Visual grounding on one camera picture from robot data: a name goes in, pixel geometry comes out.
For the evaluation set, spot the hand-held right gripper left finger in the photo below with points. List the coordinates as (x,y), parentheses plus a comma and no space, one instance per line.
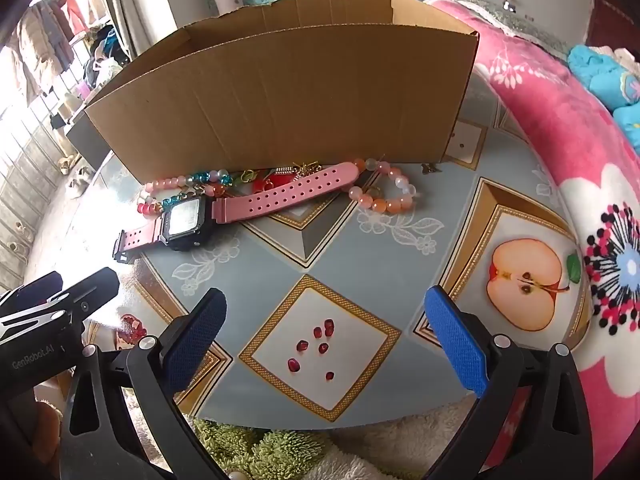
(192,340)

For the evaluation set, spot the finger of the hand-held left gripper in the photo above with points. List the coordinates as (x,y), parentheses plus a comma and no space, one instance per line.
(35,290)
(95,287)

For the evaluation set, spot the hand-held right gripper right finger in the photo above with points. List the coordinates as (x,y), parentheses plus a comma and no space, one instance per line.
(457,345)

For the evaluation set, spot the brown cardboard box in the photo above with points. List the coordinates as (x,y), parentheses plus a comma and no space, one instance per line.
(280,100)

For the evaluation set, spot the white shoes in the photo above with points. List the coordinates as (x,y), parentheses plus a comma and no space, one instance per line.
(80,182)

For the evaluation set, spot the beige slippers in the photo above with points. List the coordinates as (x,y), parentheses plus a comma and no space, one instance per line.
(67,162)

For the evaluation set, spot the fruit printed tablecloth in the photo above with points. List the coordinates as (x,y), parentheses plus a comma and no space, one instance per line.
(350,260)

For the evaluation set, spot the fuzzy green white robe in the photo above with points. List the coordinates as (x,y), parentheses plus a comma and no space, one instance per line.
(280,452)

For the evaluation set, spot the grey cabinet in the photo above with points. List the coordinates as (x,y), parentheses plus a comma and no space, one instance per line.
(90,140)

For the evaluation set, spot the small dark metal brooch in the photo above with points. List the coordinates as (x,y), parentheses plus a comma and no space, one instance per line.
(430,168)

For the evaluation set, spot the pile of clothes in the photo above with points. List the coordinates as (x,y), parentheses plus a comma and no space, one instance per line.
(105,55)

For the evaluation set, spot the hanging beige coat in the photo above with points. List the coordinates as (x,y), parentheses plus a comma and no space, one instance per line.
(45,45)

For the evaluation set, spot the pink floral blanket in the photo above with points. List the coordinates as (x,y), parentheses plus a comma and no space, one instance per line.
(540,110)

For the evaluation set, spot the hanging pink coat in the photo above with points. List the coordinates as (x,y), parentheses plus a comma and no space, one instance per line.
(75,10)

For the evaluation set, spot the pale grey curtain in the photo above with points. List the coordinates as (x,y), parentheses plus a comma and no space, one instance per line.
(135,5)

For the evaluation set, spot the light blue garment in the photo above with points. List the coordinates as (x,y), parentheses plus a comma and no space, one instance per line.
(595,72)

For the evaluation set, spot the grey glittery cloth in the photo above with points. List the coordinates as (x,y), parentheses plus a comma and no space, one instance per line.
(525,22)

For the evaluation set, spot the dark red wooden door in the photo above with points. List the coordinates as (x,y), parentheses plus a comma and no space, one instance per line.
(607,20)

